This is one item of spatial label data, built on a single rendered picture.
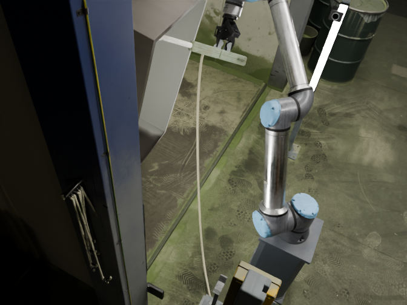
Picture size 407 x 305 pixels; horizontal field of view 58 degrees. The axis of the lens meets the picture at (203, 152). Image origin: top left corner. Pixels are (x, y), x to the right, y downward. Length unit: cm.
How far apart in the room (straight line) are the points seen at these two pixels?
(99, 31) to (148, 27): 87
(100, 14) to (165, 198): 229
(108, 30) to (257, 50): 327
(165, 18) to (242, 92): 235
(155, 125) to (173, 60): 64
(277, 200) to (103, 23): 131
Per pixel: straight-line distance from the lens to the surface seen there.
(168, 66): 242
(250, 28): 392
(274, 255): 224
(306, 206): 200
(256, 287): 90
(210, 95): 384
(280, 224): 193
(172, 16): 175
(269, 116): 163
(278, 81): 410
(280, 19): 181
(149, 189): 299
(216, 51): 184
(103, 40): 80
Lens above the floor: 246
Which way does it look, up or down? 48 degrees down
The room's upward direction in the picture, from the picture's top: 8 degrees clockwise
